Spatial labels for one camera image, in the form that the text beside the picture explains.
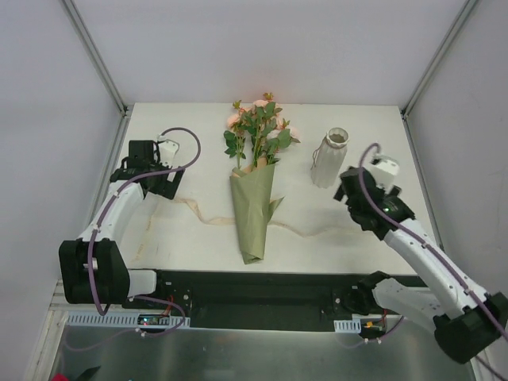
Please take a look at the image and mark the cream ribbon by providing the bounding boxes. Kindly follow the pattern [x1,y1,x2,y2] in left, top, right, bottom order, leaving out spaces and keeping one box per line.
[133,196,350,263]

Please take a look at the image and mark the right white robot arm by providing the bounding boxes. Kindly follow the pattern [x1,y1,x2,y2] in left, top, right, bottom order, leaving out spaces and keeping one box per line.
[334,167,507,364]

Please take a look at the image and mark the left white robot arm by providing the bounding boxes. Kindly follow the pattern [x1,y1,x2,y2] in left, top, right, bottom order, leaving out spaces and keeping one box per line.
[59,139,184,309]

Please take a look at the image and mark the white ribbed vase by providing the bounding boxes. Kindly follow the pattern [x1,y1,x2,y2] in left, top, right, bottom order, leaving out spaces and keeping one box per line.
[310,128,349,188]

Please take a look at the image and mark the pink flowers with green leaves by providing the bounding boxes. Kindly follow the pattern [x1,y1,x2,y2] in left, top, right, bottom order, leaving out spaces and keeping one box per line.
[223,92,301,170]

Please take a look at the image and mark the black object at bottom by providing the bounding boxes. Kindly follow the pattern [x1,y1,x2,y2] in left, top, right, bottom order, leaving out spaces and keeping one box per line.
[75,366,101,381]

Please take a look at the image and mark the red object at bottom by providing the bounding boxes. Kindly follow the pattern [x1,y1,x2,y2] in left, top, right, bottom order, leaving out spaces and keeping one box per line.
[51,373,69,381]

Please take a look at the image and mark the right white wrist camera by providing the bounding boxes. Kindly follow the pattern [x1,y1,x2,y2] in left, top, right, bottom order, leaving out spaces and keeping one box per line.
[368,154,400,193]

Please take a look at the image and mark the left aluminium frame post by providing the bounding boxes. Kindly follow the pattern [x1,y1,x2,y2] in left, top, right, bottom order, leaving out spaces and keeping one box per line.
[60,0,129,116]

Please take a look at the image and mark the aluminium frame post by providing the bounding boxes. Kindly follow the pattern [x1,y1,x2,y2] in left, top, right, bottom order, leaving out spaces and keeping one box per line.
[401,0,481,121]
[60,0,129,116]

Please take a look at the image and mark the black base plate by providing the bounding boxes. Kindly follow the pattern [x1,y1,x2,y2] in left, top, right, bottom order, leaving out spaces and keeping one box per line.
[123,271,388,332]

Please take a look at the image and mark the right white cable duct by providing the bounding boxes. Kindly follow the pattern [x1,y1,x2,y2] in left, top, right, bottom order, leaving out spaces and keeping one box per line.
[333,319,387,333]

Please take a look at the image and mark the white cable duct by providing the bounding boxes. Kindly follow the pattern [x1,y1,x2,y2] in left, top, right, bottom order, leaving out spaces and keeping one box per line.
[333,319,387,333]
[67,311,191,329]

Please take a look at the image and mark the aluminium front rail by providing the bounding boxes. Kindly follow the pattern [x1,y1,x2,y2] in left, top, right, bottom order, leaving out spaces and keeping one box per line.
[48,279,79,311]

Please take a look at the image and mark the left white cable duct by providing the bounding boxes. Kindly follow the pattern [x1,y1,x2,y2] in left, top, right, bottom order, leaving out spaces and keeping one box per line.
[67,311,191,329]

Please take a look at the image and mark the right aluminium frame post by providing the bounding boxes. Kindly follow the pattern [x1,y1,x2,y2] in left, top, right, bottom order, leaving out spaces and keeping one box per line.
[401,0,481,121]

